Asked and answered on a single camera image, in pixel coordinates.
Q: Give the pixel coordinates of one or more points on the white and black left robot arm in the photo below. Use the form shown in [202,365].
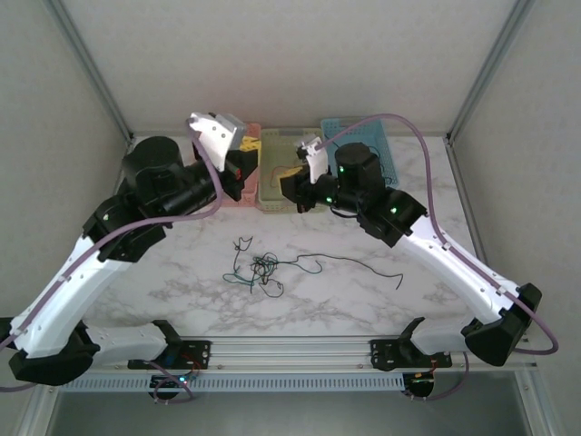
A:
[68,290]

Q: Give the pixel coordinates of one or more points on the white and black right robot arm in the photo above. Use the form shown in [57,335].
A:
[454,272]

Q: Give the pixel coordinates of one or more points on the pink plastic basket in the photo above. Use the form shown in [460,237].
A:
[251,191]

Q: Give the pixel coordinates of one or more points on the green plastic basket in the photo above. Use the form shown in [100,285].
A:
[272,154]

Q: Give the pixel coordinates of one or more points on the blue plastic basket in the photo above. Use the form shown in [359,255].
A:
[381,136]

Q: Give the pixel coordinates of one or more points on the aluminium table leg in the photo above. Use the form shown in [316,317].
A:
[538,404]
[43,409]

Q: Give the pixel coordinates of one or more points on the aluminium table side rail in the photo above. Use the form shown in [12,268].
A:
[465,195]
[128,144]

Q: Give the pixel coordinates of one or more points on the aluminium frame post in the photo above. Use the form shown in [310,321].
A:
[490,68]
[94,72]

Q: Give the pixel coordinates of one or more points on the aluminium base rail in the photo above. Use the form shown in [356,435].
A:
[290,352]

